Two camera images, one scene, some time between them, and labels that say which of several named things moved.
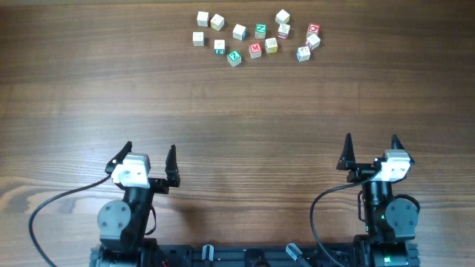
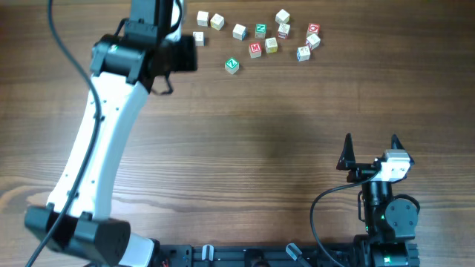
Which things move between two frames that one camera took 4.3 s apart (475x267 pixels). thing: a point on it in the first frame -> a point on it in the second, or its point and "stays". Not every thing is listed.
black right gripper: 347,161 stays
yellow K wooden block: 271,45 stays
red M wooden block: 255,50 stays
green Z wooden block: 234,58 -> 232,65
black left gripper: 160,188 -> 191,61
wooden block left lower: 198,38 stays
